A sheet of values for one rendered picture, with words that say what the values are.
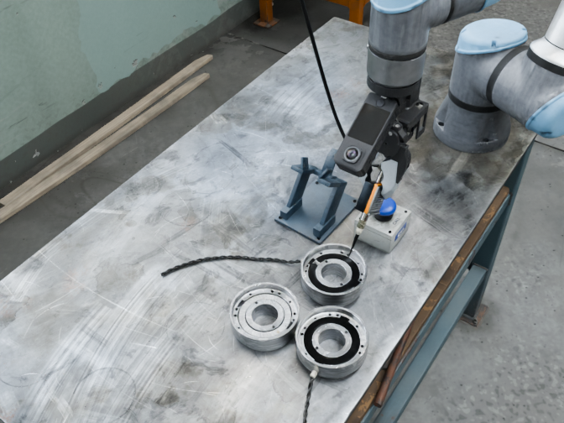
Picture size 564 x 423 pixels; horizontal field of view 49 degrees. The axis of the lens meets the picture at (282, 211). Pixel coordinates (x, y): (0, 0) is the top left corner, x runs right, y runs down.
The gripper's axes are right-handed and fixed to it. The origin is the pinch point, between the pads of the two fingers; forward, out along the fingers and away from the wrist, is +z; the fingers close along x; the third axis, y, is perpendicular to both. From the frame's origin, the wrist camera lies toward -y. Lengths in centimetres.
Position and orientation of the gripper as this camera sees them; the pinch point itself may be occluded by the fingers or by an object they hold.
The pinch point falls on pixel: (374, 190)
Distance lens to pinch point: 98.6
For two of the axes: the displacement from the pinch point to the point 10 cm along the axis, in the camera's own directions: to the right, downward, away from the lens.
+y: 6.1, -5.8, 5.4
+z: 0.3, 7.0, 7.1
